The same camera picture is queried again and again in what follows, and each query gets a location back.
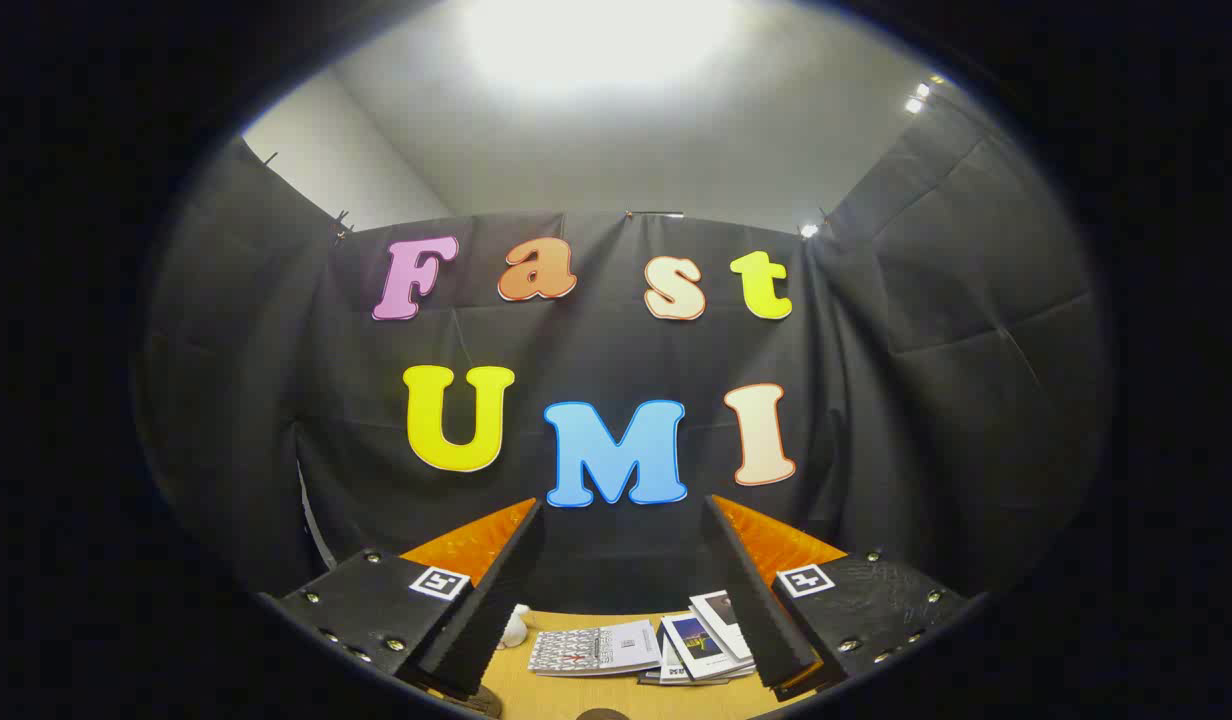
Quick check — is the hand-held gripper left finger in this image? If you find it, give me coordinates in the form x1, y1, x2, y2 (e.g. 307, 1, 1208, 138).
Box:
276, 498, 545, 701

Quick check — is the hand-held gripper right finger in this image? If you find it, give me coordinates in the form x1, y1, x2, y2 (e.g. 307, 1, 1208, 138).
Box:
702, 494, 975, 701

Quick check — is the grey patterned cover book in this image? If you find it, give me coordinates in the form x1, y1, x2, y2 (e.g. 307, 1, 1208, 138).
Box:
528, 620, 663, 678

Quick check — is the dark cover book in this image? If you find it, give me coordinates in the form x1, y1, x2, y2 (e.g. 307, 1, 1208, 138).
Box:
636, 668, 757, 687

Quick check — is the blue picture cover book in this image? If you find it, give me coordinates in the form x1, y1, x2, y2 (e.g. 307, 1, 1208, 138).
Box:
660, 612, 753, 681

